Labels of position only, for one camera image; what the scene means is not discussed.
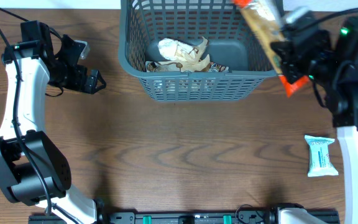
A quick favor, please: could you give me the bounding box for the white wet wipes pack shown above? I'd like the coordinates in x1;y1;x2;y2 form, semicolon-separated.
305;135;339;177

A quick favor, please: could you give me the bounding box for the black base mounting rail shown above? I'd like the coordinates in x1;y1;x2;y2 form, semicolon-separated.
28;210;341;224

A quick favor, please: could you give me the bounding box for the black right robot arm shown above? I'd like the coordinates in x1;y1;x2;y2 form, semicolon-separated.
270;16;358;223

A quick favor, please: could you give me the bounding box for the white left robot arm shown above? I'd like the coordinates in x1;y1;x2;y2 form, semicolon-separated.
0;21;108;223

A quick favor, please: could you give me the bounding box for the brown white snack pouch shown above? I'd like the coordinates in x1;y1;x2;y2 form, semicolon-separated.
145;61;198;72
157;37;211;72
208;62;229;72

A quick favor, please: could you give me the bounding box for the orange yellow snack package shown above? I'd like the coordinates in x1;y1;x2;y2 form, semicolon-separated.
233;0;308;98

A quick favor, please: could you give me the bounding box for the grey plastic mesh basket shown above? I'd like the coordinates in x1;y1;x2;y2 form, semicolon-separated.
118;0;277;101

